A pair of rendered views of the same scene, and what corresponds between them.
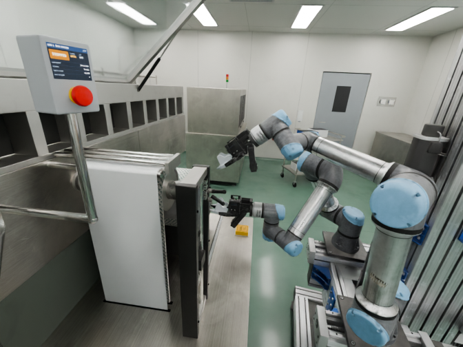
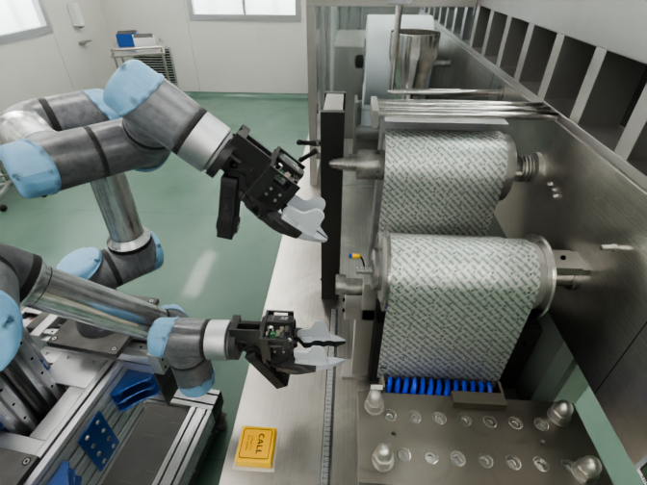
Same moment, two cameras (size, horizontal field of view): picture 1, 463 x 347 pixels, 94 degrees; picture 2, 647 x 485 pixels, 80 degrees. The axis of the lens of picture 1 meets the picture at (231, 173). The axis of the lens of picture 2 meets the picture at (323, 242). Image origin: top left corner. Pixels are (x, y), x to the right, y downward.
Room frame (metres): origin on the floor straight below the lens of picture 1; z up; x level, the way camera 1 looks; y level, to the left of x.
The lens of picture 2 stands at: (1.41, 0.04, 1.69)
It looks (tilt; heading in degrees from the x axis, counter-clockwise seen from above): 36 degrees down; 178
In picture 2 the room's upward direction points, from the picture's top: straight up
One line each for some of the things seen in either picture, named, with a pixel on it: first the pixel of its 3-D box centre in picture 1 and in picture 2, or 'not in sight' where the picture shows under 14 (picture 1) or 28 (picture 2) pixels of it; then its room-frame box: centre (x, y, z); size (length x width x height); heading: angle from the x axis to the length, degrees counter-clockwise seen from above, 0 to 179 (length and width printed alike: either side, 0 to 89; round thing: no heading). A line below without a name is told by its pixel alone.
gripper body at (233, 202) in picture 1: (240, 206); (264, 339); (0.93, -0.05, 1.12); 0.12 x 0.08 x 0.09; 84
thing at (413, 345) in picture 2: not in sight; (445, 350); (0.97, 0.28, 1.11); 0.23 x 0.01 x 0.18; 84
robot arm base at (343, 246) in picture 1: (346, 237); not in sight; (1.07, -0.70, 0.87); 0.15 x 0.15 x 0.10
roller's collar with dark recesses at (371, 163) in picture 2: (178, 190); (370, 165); (0.65, 0.17, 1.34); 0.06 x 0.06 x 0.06; 84
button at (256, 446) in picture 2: (242, 230); (256, 446); (1.03, -0.08, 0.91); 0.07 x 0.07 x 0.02; 84
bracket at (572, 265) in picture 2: not in sight; (565, 261); (0.93, 0.47, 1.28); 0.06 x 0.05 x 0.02; 84
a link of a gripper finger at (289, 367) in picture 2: not in sight; (294, 361); (0.97, 0.00, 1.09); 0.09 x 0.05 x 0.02; 75
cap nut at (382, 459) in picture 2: not in sight; (383, 453); (1.12, 0.15, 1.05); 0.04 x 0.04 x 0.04
